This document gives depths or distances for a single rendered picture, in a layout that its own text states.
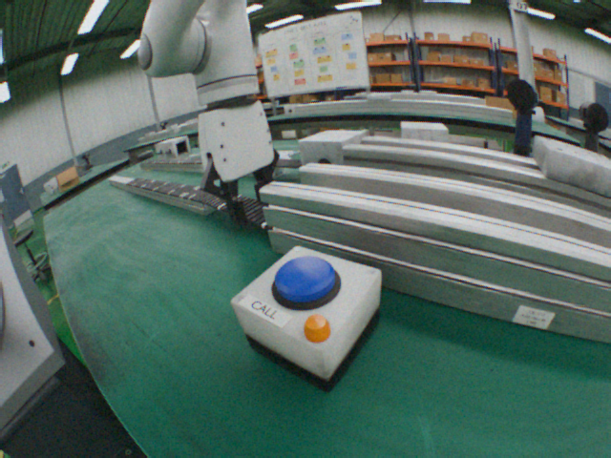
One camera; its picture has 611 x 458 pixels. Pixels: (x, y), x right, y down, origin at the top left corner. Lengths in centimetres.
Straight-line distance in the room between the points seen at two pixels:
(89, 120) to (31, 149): 274
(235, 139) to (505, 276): 33
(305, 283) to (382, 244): 9
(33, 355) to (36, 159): 1096
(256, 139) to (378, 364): 30
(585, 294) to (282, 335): 24
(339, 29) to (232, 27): 307
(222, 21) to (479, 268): 37
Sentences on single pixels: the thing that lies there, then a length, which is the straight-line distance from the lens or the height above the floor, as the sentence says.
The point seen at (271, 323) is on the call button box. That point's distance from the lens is 17.
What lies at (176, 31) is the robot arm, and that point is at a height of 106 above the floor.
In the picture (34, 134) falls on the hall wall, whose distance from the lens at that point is 1140.
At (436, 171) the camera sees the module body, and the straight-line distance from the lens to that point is 39.
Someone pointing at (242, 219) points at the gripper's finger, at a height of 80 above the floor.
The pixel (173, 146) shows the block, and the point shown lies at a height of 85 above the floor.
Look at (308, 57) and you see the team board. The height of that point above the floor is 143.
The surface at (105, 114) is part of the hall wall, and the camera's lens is 1188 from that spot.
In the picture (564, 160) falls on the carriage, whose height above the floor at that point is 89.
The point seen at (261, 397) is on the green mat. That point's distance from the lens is 21.
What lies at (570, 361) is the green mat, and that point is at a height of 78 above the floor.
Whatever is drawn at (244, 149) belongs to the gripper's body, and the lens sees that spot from 36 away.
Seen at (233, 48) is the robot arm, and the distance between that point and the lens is 34.
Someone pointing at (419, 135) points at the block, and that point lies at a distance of 57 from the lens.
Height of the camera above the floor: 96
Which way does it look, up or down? 29 degrees down
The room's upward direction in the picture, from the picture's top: 9 degrees counter-clockwise
